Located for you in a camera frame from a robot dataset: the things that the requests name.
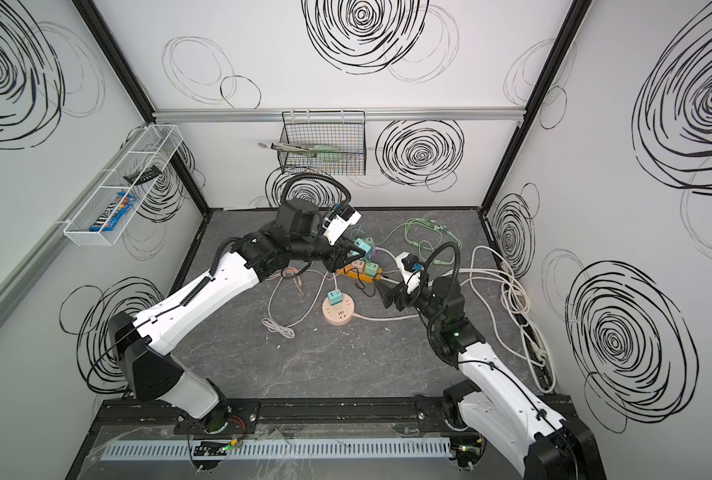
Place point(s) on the light green charger adapter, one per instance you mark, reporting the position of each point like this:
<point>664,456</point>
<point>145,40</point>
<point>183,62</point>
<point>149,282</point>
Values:
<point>371,269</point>

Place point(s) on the white wire wall shelf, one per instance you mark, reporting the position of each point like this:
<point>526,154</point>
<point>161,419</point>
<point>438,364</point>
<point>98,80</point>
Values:
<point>156,200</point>

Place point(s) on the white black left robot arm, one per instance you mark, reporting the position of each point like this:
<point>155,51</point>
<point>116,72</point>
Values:
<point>143,343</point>

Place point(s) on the pink charger adapter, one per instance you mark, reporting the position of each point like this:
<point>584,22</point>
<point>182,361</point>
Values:
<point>359,265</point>

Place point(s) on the teal charger adapter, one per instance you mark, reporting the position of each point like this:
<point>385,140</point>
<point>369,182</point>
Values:
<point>367,245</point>
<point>335,297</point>

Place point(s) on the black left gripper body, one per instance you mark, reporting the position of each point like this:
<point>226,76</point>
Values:
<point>338,255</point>

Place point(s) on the white slotted cable duct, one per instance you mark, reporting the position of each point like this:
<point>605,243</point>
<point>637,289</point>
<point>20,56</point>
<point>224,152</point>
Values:
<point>277,449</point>

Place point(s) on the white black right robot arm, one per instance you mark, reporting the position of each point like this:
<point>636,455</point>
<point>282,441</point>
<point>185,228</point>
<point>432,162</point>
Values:
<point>537,440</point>

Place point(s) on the round pink power socket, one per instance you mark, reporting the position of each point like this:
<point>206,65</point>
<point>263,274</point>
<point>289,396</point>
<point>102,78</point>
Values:
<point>341,313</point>

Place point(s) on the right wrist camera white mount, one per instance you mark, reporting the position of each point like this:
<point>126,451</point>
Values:
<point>411,269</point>

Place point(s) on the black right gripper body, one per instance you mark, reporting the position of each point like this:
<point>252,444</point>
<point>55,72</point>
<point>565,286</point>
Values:
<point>401,294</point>

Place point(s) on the blue candy packet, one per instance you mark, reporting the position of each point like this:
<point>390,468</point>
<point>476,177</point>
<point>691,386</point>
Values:
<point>121,204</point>

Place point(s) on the left black corrugated conduit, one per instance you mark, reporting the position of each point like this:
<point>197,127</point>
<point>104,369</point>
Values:
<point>315,190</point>

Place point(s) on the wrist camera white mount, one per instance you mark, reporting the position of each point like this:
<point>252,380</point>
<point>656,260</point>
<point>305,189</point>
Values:
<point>338,222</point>
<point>411,269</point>

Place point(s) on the orange power strip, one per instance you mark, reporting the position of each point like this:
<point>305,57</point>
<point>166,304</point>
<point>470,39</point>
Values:
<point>358,275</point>

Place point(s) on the green tongs in basket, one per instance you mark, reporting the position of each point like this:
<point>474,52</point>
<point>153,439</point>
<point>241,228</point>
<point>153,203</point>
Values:
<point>312,156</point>

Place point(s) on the black wire wall basket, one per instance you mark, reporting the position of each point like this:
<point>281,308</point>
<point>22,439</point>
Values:
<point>329,141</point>

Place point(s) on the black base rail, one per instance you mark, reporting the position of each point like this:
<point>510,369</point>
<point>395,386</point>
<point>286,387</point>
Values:
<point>422,413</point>

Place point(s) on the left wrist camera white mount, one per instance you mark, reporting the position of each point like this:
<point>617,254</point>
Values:
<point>338,222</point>

